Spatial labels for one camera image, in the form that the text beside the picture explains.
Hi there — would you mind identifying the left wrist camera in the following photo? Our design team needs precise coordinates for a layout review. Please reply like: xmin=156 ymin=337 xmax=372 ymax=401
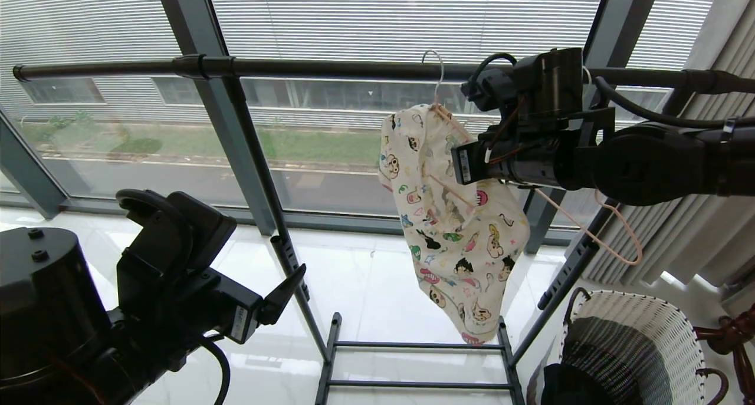
xmin=118 ymin=190 xmax=238 ymax=329

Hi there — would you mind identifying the beige curtain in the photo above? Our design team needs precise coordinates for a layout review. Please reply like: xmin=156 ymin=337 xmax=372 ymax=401
xmin=566 ymin=0 xmax=755 ymax=302

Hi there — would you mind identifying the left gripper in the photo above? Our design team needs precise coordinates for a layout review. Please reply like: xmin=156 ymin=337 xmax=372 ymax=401
xmin=147 ymin=264 xmax=307 ymax=370

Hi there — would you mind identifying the pink clothes hanger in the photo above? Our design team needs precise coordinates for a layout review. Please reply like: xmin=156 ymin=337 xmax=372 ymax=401
xmin=421 ymin=50 xmax=480 ymax=211
xmin=533 ymin=187 xmax=645 ymax=267

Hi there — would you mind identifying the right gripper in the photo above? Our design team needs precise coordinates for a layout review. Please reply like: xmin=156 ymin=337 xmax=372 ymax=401
xmin=451 ymin=127 xmax=592 ymax=192

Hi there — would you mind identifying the white laundry basket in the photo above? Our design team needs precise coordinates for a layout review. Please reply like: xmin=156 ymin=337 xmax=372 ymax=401
xmin=527 ymin=287 xmax=730 ymax=405

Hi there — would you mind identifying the window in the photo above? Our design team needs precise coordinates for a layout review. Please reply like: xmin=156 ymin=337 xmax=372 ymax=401
xmin=0 ymin=0 xmax=723 ymax=255

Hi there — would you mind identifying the cream printed garment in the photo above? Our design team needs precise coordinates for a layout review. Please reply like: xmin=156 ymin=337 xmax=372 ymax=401
xmin=377 ymin=103 xmax=531 ymax=345

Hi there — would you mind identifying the black clothes rack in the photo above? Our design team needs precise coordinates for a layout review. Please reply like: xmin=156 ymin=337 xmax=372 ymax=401
xmin=13 ymin=54 xmax=755 ymax=405

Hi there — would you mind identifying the brown turned wooden stand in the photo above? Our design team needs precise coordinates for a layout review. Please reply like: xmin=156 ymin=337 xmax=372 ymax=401
xmin=693 ymin=304 xmax=755 ymax=405

